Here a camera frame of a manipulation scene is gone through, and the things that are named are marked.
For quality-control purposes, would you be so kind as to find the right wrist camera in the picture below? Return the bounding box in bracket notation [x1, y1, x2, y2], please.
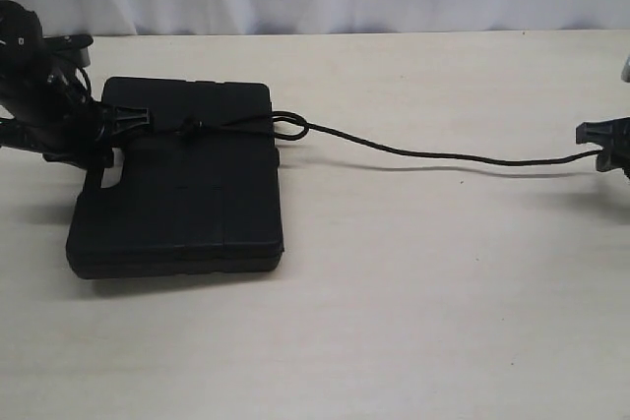
[620, 56, 630, 84]

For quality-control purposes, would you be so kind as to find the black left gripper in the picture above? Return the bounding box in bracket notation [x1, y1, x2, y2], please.
[42, 100, 151, 189]

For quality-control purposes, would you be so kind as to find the black cord with toggle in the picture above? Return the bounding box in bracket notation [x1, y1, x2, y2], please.
[152, 111, 604, 166]

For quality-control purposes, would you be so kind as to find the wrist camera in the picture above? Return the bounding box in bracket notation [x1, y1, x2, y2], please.
[44, 33, 94, 68]
[620, 56, 630, 84]

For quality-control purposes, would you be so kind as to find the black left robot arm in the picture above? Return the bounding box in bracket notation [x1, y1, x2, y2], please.
[1, 0, 154, 170]

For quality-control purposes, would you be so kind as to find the black plastic carrying case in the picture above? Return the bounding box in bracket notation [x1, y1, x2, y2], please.
[66, 77, 284, 279]

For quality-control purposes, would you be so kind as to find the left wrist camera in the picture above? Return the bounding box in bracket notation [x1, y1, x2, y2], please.
[44, 33, 94, 68]

